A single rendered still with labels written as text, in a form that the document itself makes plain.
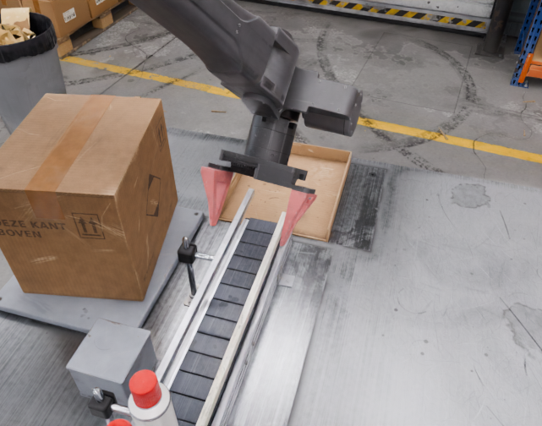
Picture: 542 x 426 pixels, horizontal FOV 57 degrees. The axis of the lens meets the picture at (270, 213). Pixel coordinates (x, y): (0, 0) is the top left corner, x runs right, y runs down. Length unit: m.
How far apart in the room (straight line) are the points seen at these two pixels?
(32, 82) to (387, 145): 1.90
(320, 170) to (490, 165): 1.75
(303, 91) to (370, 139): 2.37
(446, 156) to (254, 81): 2.44
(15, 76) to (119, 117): 1.88
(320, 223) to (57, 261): 0.56
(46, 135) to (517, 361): 0.93
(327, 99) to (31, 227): 0.57
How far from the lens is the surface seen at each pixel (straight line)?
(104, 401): 0.77
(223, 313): 0.93
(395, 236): 1.16
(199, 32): 0.48
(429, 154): 2.92
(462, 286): 1.10
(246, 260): 1.01
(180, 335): 0.81
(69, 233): 0.92
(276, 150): 0.62
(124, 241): 0.89
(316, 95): 0.60
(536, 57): 3.80
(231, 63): 0.51
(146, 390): 0.63
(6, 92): 2.92
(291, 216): 0.61
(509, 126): 3.33
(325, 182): 1.27
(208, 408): 0.80
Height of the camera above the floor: 1.63
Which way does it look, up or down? 42 degrees down
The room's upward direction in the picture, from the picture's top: straight up
